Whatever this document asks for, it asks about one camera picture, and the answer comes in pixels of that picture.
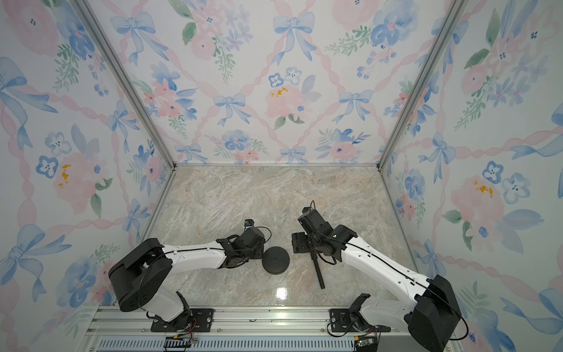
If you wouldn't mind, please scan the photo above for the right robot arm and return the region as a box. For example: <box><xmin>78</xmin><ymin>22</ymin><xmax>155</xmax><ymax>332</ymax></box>
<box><xmin>292</xmin><ymin>206</ymin><xmax>466</xmax><ymax>351</ymax></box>

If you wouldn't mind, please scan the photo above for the black round stand base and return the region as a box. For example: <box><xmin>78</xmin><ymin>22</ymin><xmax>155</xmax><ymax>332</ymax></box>
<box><xmin>262</xmin><ymin>246</ymin><xmax>290</xmax><ymax>275</ymax></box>

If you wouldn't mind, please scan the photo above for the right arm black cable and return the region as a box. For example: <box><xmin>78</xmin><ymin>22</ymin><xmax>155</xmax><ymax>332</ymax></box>
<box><xmin>307</xmin><ymin>199</ymin><xmax>470</xmax><ymax>342</ymax></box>

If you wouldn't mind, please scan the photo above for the black microphone stand pole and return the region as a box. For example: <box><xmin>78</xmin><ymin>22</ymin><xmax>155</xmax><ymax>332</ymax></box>
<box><xmin>310</xmin><ymin>252</ymin><xmax>325</xmax><ymax>290</ymax></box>

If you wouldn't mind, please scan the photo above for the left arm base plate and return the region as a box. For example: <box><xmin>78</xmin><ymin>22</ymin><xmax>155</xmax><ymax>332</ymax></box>
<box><xmin>150</xmin><ymin>308</ymin><xmax>215</xmax><ymax>333</ymax></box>

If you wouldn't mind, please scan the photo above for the aluminium corner post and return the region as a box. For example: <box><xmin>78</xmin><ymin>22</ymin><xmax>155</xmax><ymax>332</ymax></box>
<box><xmin>378</xmin><ymin>0</ymin><xmax>466</xmax><ymax>172</ymax></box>
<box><xmin>70</xmin><ymin>1</ymin><xmax>176</xmax><ymax>170</ymax></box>

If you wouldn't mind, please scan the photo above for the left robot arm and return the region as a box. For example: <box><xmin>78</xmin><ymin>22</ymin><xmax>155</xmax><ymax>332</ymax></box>
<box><xmin>108</xmin><ymin>225</ymin><xmax>269</xmax><ymax>331</ymax></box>

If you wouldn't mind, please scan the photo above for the left aluminium corner post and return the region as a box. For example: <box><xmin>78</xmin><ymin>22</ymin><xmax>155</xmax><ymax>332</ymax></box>
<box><xmin>70</xmin><ymin>1</ymin><xmax>176</xmax><ymax>170</ymax></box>

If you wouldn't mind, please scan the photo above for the right aluminium corner post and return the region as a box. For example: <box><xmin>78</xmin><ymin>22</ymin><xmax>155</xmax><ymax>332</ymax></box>
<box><xmin>378</xmin><ymin>0</ymin><xmax>466</xmax><ymax>172</ymax></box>

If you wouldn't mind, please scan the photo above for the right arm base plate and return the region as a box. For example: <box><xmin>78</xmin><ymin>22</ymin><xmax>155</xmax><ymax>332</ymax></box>
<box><xmin>327</xmin><ymin>309</ymin><xmax>391</xmax><ymax>337</ymax></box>

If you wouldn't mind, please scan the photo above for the aluminium mounting rail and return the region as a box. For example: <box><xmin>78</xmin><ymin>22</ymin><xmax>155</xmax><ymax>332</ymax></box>
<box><xmin>78</xmin><ymin>302</ymin><xmax>423</xmax><ymax>351</ymax></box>

